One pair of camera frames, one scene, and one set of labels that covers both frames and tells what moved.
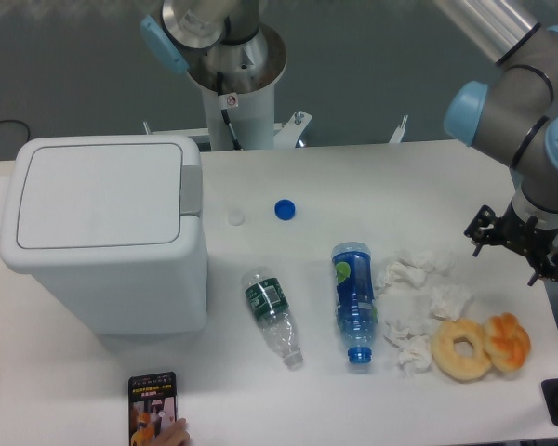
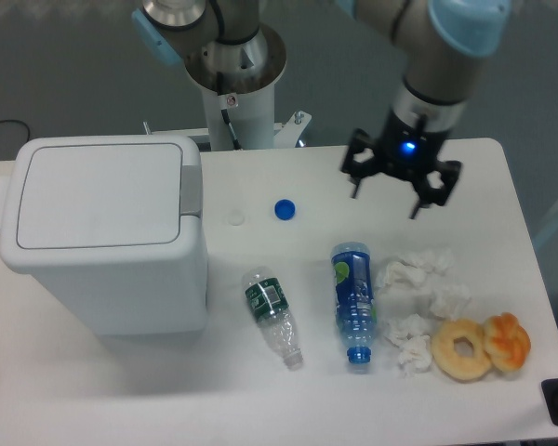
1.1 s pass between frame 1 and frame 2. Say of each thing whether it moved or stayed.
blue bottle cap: stayed
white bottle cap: stayed
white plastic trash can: stayed
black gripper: moved
